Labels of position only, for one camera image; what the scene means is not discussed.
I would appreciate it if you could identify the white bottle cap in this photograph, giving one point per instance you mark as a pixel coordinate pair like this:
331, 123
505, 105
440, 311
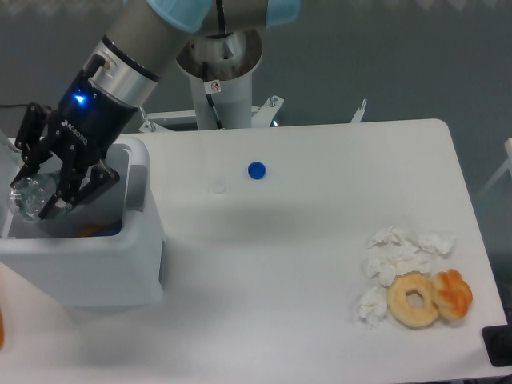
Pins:
218, 187

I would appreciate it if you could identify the crumpled white tissue top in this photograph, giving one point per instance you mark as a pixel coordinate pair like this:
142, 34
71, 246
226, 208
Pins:
392, 235

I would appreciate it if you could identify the crumpled white tissue right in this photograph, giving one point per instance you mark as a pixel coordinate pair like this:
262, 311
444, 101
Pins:
434, 243

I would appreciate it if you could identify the clear plastic bottle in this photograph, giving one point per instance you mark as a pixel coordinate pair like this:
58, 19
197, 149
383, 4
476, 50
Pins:
28, 197

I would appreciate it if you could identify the white frame at right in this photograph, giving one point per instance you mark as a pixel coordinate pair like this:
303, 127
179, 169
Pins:
504, 168

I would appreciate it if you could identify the yellow blue trash in can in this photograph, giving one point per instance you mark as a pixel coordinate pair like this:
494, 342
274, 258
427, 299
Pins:
100, 230

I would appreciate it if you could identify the orange glazed twisted bun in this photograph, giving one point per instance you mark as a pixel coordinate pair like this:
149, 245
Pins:
451, 294

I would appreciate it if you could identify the blue bottle cap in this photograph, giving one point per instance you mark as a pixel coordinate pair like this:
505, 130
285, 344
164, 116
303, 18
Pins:
256, 170

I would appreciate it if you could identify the black device at edge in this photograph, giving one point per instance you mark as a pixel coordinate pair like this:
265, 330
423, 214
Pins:
497, 341

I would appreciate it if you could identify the crumpled white tissue middle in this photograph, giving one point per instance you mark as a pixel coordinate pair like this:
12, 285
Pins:
388, 262

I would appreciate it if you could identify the plain ring donut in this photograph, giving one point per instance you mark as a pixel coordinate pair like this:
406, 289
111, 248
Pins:
410, 301

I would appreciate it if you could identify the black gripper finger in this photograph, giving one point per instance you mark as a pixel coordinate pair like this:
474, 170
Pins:
28, 140
79, 186

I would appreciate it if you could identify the orange object at edge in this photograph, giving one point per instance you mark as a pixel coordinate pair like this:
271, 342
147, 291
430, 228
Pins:
2, 331

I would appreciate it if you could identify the white trash can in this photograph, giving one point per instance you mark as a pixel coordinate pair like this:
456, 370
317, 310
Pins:
119, 270

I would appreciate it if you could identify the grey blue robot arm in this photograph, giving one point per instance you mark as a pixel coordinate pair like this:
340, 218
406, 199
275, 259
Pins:
119, 76

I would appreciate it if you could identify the crumpled white tissue bottom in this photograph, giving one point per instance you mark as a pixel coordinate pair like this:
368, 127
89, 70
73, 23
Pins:
372, 307

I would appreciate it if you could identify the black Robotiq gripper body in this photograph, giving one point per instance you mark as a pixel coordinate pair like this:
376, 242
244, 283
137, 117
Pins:
85, 124

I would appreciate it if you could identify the crumpled white tissue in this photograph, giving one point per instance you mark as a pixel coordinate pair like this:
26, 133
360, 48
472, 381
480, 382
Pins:
392, 235
372, 307
434, 243
388, 262

